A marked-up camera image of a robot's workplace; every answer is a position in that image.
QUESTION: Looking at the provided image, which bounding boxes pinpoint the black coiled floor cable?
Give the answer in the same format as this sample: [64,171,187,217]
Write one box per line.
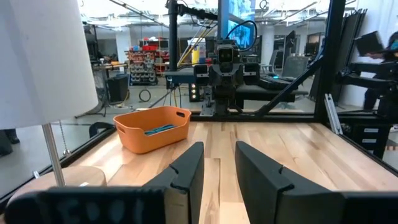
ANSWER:
[138,88,152,103]

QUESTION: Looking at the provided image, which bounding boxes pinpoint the blue braided USB cable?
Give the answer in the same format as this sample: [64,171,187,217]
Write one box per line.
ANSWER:
[144,124,177,137]

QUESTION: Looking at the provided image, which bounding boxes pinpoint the shelf with red bins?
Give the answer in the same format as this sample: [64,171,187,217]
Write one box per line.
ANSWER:
[126,39,170,86]

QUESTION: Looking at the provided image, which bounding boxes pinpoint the person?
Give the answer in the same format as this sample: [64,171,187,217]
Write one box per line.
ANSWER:
[362,30,398,111]

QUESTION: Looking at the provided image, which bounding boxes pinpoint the black aluminium rig frame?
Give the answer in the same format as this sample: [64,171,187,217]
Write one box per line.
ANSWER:
[0,0,398,212]

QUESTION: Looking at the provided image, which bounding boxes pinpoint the orange plastic bin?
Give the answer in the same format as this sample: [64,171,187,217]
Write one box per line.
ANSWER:
[113,105,192,155]

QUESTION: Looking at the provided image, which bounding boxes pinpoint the black drawer unit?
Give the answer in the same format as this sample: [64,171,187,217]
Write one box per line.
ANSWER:
[351,123,393,158]

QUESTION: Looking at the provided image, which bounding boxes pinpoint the silver aluminium bracket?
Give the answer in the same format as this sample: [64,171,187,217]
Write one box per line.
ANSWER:
[323,93,344,135]

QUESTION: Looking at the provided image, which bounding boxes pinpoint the blue screen panel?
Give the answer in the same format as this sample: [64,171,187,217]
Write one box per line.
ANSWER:
[217,0,256,50]

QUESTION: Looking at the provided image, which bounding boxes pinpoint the grey office chair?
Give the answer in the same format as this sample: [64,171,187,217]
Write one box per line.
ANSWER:
[279,55,310,79]

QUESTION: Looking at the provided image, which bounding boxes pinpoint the black laptop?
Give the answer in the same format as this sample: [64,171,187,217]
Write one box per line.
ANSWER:
[354,30,386,57]

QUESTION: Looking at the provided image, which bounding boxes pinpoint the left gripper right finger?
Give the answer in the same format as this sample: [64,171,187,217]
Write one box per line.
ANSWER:
[235,141,398,224]

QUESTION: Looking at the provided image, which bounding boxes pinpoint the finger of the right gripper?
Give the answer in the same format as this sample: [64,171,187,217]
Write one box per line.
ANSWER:
[244,62,261,85]
[194,63,210,86]

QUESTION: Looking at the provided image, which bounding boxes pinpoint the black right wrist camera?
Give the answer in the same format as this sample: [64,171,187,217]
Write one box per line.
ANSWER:
[216,43,234,65]

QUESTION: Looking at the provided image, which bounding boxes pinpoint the black speaker box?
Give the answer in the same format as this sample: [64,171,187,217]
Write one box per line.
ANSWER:
[105,73,130,103]

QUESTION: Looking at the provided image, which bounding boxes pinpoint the white shade wooden base lamp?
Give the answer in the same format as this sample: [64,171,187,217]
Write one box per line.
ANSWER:
[0,0,108,205]

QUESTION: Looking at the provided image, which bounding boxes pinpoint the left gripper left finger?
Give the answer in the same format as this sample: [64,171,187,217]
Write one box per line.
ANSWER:
[4,141,205,224]

